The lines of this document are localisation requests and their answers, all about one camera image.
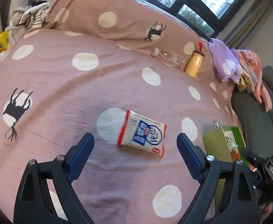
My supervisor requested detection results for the orange snack bag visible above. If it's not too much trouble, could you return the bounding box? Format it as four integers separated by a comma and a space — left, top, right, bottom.
231, 148, 241, 162

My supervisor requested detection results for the white red-edged snack packet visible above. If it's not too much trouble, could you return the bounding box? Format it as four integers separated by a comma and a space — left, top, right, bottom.
117, 110, 167, 157

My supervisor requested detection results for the dark grey sofa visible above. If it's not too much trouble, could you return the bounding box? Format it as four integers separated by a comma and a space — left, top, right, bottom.
231, 66, 273, 158

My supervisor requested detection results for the green cardboard box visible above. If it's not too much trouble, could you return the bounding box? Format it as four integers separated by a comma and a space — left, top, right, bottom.
201, 125, 251, 211

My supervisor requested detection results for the pink patterned cloth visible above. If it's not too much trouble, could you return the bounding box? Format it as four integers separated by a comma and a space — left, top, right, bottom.
235, 50, 272, 112

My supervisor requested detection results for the purple floral cloth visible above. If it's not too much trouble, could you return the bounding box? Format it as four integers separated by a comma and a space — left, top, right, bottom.
208, 38, 243, 84

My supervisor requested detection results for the yellow bear bottle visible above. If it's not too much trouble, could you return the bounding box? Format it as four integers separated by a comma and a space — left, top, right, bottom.
184, 42, 205, 78

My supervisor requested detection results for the pink polka-dot bed cover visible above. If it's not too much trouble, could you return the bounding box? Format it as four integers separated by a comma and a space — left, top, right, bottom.
0, 0, 238, 223

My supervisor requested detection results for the clear plastic water bottle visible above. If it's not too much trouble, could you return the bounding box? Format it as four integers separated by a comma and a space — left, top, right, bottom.
151, 48, 186, 70

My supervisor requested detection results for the striped white cloth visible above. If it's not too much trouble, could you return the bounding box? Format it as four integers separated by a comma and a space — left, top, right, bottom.
5, 1, 52, 49

